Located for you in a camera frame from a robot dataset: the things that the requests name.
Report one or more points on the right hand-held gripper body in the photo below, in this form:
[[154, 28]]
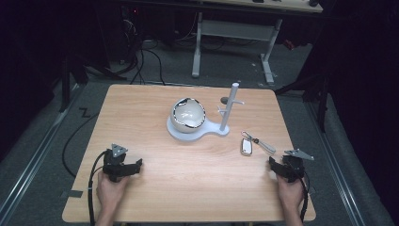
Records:
[[295, 166]]

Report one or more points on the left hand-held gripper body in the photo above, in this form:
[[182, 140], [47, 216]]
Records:
[[116, 161]]

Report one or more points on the grey tape strip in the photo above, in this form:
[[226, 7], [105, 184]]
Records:
[[75, 193]]

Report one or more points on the white egg-shaped bowl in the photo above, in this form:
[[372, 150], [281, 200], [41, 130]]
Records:
[[188, 115]]

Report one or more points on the white peg stand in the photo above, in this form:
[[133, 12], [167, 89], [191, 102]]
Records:
[[207, 128]]

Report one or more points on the black stand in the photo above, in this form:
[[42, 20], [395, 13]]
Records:
[[313, 91], [70, 78]]

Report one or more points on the small dark round disc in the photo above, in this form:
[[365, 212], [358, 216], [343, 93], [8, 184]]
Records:
[[224, 100]]

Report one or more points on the white-framed desk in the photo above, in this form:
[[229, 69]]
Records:
[[235, 29]]

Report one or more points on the metal floor rail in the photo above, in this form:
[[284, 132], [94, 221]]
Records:
[[34, 153], [337, 163]]

